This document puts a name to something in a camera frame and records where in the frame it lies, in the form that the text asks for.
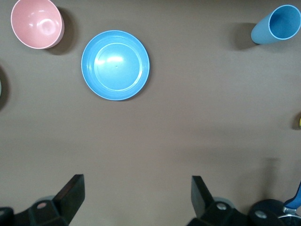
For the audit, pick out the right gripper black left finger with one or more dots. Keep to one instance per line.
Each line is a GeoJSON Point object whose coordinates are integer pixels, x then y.
{"type": "Point", "coordinates": [70, 197]}

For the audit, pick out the glass pot lid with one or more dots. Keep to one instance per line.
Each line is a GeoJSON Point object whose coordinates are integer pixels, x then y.
{"type": "Point", "coordinates": [294, 217]}

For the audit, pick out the blue plastic cup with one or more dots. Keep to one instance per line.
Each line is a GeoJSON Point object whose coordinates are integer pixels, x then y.
{"type": "Point", "coordinates": [275, 24]}

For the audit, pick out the blue plastic plate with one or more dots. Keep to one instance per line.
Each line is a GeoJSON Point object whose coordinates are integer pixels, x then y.
{"type": "Point", "coordinates": [115, 64]}

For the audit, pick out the pink plastic bowl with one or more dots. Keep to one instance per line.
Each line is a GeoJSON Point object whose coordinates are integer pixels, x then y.
{"type": "Point", "coordinates": [37, 23]}

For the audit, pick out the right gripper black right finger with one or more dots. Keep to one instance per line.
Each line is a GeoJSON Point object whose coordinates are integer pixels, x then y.
{"type": "Point", "coordinates": [202, 200]}

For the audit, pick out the brown table cover sheet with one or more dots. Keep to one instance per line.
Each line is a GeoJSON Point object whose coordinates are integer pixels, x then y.
{"type": "Point", "coordinates": [150, 129]}

